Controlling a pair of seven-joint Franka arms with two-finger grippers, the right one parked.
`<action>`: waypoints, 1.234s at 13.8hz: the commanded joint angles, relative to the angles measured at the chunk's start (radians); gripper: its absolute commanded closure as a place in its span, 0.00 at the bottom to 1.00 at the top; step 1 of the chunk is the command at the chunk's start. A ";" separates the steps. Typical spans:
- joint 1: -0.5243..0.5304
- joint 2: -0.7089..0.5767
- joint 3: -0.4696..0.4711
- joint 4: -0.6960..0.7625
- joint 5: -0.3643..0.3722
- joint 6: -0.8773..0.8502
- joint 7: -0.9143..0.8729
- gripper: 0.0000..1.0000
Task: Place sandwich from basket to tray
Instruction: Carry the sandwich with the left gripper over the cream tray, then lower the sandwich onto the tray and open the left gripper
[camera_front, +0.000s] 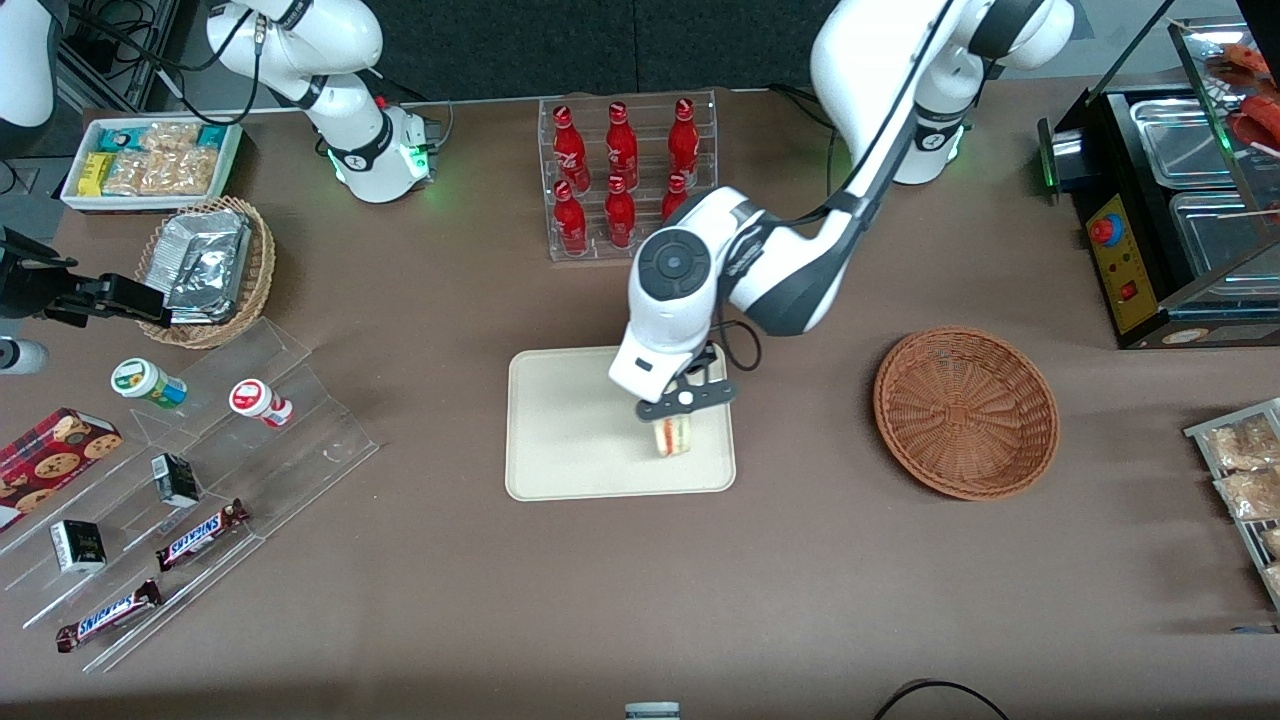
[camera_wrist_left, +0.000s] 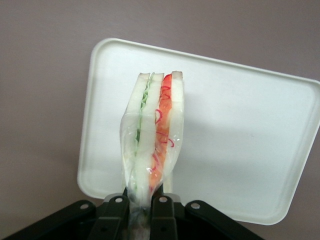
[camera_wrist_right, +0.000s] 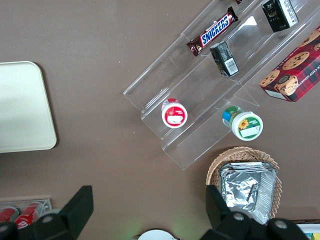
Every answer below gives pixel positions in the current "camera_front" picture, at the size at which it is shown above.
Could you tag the steel warmer pan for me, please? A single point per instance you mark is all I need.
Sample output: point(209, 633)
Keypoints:
point(1180, 140)
point(1220, 235)

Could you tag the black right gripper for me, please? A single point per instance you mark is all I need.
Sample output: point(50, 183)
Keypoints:
point(28, 288)

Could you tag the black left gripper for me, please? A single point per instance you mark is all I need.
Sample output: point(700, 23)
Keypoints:
point(704, 359)

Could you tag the clear bag of crackers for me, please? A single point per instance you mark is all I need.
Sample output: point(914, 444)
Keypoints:
point(127, 173)
point(170, 136)
point(182, 171)

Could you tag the triangular sandwich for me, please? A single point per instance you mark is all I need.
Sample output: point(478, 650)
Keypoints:
point(672, 438)

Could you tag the brown wicker basket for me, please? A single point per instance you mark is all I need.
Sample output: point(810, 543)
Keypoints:
point(965, 415)

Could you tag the small grey object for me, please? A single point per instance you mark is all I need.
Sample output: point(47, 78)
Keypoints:
point(652, 712)

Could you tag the white rectangular snack tray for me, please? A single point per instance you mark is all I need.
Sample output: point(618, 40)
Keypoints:
point(230, 170)

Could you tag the tray of wrapped pastries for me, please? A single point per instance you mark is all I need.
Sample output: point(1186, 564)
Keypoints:
point(1200, 432)

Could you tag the light wicker basket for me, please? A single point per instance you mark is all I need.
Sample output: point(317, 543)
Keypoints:
point(255, 270)

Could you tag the clear acrylic stepped display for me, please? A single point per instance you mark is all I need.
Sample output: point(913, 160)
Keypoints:
point(300, 450)

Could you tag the dark fabric partition panel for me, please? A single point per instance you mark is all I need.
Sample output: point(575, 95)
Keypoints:
point(500, 45)
point(730, 40)

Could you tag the yellow snack bar pack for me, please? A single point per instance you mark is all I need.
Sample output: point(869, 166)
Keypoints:
point(94, 173)

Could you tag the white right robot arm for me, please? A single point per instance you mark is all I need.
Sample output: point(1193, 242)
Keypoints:
point(350, 150)

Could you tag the green lid snack cup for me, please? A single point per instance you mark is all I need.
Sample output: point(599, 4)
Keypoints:
point(140, 381)

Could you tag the red lid snack cup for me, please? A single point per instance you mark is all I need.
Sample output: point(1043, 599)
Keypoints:
point(255, 400)

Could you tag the silver foil pack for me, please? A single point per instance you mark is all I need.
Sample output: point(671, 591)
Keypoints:
point(195, 235)
point(210, 285)

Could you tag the red plaid cookie box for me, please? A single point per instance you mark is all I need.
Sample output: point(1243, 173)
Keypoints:
point(50, 462)

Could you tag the Snickers chocolate bar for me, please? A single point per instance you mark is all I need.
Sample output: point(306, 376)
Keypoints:
point(200, 535)
point(108, 615)

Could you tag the beige plastic tray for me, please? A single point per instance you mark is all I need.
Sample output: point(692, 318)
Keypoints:
point(570, 430)

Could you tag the red cola bottle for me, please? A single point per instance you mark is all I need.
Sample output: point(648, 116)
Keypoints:
point(571, 225)
point(620, 218)
point(571, 150)
point(683, 145)
point(621, 150)
point(675, 198)

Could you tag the red fried food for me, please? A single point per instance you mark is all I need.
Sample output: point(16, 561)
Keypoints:
point(1255, 110)

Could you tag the clear acrylic bottle rack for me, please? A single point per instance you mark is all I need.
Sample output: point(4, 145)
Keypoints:
point(597, 250)

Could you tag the black food warmer cabinet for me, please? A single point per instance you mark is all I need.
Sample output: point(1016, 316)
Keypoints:
point(1125, 270)

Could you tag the small black carton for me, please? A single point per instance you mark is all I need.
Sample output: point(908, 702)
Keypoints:
point(176, 480)
point(78, 546)

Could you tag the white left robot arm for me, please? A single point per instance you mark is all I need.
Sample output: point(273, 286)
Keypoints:
point(780, 270)

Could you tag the teal snack pack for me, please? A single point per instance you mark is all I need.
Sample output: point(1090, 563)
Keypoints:
point(211, 135)
point(118, 138)

